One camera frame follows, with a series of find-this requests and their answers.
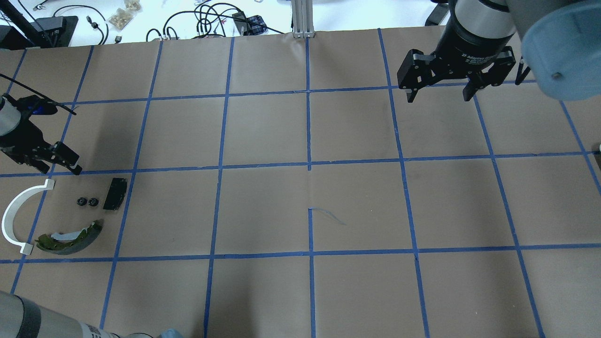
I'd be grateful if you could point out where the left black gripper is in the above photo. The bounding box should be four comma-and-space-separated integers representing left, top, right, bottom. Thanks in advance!
0, 94, 83, 176

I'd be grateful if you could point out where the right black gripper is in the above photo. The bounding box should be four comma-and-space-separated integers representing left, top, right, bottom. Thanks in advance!
397, 19, 516, 103

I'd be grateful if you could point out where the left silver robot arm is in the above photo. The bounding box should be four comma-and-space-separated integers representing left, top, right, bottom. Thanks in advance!
0, 93, 117, 338

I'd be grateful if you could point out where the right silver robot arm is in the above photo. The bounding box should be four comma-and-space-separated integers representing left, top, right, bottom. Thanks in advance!
397, 0, 601, 103

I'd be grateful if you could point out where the black brake pad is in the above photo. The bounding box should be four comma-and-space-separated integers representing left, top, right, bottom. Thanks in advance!
102, 177, 128, 210

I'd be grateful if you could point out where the olive brake shoe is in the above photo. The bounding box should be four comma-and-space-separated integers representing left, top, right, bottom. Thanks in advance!
36, 219, 104, 255

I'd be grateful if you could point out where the bag of wooden pieces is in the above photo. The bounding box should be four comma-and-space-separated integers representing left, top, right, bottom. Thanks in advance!
108, 0, 142, 31

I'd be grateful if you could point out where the black power adapter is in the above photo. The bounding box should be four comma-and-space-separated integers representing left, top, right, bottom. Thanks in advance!
232, 12, 268, 36

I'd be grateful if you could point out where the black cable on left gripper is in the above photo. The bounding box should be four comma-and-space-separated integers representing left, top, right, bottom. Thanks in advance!
0, 73, 78, 116

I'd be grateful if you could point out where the white curved plastic bracket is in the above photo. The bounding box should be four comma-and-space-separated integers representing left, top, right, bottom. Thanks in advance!
1, 179, 55, 255

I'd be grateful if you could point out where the aluminium frame post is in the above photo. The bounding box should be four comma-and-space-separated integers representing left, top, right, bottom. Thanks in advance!
290, 0, 315, 38

